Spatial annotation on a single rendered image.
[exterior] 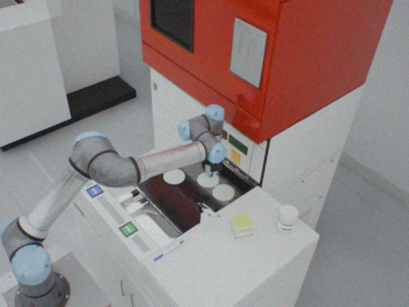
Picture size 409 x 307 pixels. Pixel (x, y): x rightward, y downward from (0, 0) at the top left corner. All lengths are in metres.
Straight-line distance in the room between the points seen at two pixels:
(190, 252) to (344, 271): 1.48
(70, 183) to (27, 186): 1.90
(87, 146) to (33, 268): 0.43
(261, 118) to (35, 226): 0.89
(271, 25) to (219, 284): 0.90
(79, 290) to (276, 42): 1.12
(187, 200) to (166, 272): 0.41
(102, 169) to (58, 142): 2.33
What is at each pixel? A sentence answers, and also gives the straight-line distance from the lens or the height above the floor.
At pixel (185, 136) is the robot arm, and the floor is 1.29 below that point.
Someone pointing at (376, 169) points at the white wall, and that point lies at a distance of 3.47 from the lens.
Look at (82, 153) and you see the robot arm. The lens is 1.44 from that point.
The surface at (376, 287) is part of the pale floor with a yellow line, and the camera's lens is 2.93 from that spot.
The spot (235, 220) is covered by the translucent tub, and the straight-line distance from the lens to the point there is 1.66.
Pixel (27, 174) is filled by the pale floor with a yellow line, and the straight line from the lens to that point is 3.47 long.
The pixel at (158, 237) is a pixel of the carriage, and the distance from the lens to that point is 1.79.
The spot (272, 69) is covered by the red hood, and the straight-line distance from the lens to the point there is 1.50.
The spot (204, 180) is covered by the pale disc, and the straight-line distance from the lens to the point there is 1.98.
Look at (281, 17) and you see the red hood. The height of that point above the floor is 1.75.
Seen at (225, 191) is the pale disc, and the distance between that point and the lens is 1.94.
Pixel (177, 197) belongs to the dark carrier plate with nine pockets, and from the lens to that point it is 1.90.
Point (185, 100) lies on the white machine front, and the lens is 2.07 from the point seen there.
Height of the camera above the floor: 2.32
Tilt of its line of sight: 42 degrees down
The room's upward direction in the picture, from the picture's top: 3 degrees clockwise
